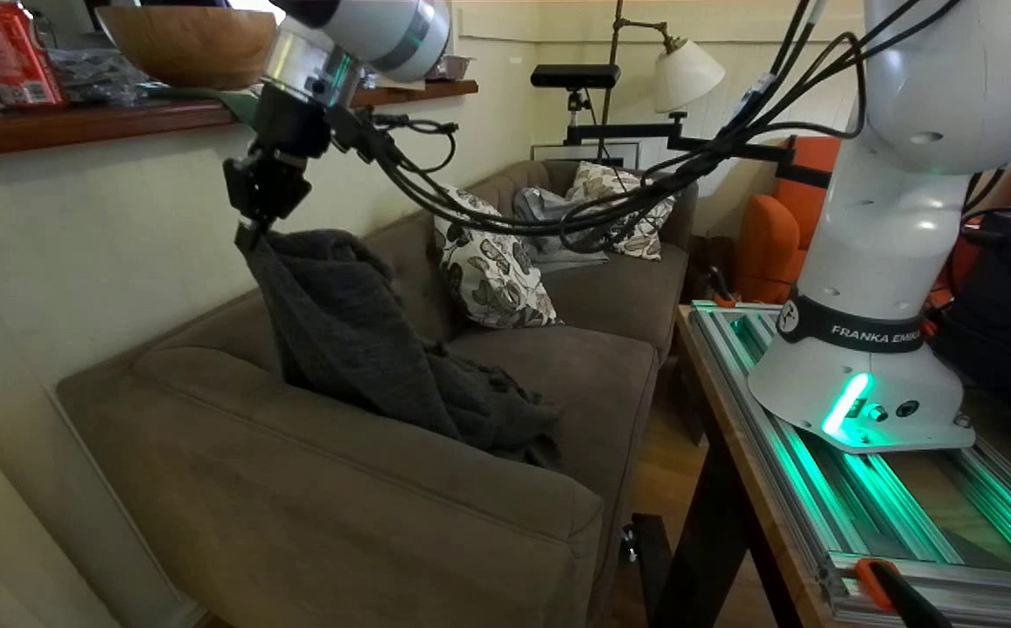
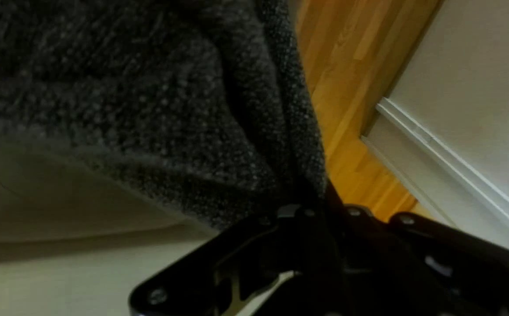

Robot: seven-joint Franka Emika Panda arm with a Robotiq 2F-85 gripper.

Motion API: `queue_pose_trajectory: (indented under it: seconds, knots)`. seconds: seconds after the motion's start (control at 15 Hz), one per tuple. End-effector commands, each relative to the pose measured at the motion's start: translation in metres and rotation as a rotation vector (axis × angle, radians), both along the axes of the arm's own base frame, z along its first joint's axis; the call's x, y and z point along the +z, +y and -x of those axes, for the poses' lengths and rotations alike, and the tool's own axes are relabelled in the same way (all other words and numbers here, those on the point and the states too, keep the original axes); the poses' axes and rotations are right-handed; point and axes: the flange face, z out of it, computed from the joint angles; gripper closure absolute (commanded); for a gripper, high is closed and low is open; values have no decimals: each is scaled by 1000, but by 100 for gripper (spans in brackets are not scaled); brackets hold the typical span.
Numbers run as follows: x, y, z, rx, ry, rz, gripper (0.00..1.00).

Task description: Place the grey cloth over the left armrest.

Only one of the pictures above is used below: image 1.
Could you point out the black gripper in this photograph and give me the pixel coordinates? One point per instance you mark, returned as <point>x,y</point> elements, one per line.
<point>272,175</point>

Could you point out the dark grey cloth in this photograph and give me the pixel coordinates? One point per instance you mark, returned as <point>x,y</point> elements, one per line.
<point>342,336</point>

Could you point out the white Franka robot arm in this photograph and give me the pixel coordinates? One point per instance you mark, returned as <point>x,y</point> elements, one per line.
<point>875,233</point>

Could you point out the green and white towel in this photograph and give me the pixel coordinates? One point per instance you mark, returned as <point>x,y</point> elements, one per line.
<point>239,107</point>

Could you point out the large wooden bowl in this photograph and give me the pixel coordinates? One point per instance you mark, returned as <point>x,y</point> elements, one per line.
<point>193,47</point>

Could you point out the dark crinkled packet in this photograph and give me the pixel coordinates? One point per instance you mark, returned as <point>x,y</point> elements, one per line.
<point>99,79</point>

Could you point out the large floral patterned pillow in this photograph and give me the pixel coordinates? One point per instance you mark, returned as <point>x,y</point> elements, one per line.
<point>493,282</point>

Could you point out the small grey bowl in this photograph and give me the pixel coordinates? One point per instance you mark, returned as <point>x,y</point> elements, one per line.
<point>456,68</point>

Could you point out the brown tufted fabric sofa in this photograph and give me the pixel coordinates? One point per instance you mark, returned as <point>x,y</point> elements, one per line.
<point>299,512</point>

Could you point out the light grey blanket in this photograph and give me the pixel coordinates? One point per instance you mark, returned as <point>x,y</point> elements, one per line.
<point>541,239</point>

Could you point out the red cardboard box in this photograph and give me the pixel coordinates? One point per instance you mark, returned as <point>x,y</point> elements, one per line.
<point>12,53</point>

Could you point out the small floral patterned pillow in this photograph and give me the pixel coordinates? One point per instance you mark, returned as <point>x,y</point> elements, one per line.
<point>648,229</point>

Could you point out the floor lamp with white shade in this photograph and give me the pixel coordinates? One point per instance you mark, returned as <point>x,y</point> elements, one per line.
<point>687,72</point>

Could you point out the orange armchair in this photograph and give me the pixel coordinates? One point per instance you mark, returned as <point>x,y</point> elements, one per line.
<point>773,239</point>

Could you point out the wooden wall shelf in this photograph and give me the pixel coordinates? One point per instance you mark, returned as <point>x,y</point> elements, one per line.
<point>89,124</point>

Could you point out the black camera bar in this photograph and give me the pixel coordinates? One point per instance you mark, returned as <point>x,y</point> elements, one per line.
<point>578,73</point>

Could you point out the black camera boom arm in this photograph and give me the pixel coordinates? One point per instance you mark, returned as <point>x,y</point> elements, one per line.
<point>613,130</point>

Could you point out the aluminium frame robot table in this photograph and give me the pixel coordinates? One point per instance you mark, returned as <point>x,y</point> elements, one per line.
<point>875,512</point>

